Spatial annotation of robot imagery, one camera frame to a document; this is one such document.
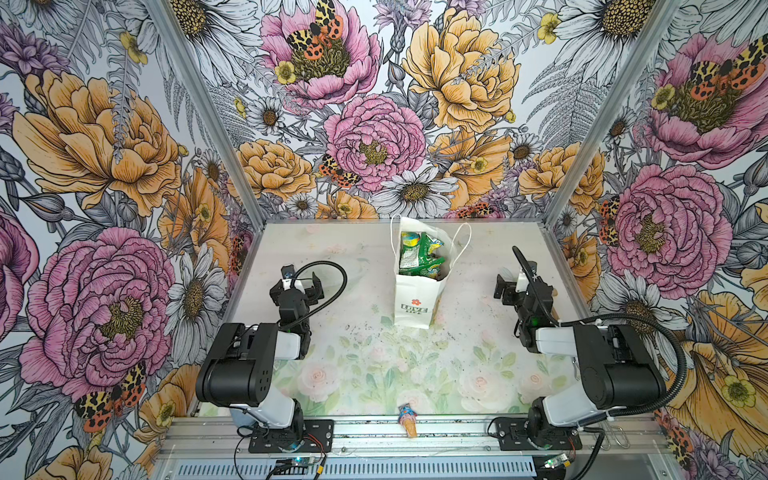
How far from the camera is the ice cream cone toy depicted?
0.75 m

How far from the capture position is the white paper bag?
761 millimetres

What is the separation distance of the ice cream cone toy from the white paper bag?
235 mm
